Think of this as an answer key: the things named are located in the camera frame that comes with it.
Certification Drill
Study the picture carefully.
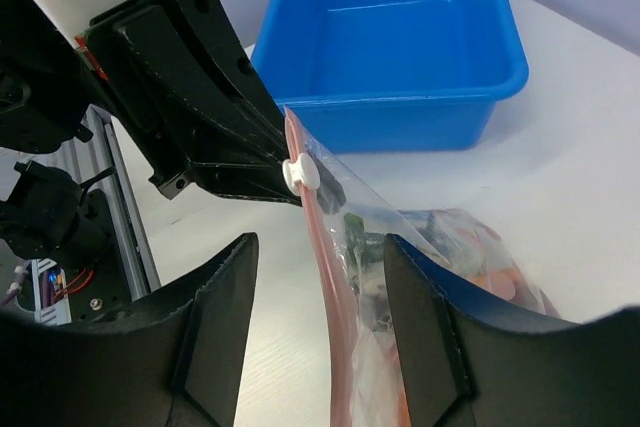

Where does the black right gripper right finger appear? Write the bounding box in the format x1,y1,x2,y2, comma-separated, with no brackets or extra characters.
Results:
384,235,639,426

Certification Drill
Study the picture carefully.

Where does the green fake cucumber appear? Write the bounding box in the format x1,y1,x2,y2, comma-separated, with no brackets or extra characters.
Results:
343,213,388,300

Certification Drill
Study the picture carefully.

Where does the aluminium mounting rail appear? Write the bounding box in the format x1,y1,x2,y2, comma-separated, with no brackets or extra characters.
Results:
32,107,160,326

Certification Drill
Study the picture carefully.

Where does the orange red fake papaya slice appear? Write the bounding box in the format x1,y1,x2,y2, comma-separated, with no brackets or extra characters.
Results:
455,222,560,318

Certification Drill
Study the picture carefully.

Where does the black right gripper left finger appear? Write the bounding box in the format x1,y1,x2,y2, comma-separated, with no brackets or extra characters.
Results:
1,233,259,426

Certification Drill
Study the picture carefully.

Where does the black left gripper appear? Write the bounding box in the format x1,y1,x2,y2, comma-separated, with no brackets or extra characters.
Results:
0,0,226,153

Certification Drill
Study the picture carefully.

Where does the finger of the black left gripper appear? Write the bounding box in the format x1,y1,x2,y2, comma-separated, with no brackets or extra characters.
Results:
87,0,298,205

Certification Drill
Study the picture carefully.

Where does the blue plastic bin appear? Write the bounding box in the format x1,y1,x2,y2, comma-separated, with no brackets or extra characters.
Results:
252,0,529,153

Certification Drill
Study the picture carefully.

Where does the clear zip top bag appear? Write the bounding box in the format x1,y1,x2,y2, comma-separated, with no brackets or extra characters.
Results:
282,112,556,426

